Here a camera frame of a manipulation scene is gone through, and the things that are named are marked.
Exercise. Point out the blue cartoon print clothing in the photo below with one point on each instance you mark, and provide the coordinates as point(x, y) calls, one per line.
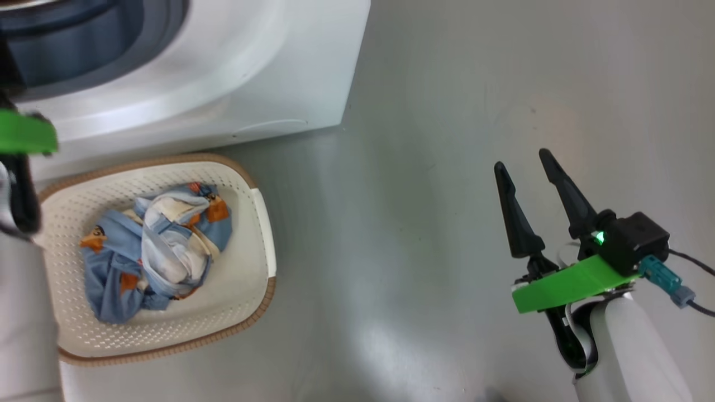
point(162, 245)

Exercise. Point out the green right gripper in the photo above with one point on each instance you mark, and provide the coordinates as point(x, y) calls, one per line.
point(570, 282)

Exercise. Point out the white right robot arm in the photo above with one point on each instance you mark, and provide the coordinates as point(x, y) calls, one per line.
point(631, 346)

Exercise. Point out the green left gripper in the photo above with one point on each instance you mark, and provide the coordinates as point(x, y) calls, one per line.
point(25, 134)

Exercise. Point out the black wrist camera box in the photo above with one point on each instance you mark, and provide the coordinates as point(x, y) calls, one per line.
point(634, 240)

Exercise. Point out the white front-load washing machine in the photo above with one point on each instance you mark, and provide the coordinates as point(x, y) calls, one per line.
point(251, 72)

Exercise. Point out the cream perforated laundry basket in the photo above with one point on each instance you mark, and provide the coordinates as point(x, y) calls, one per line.
point(240, 262)

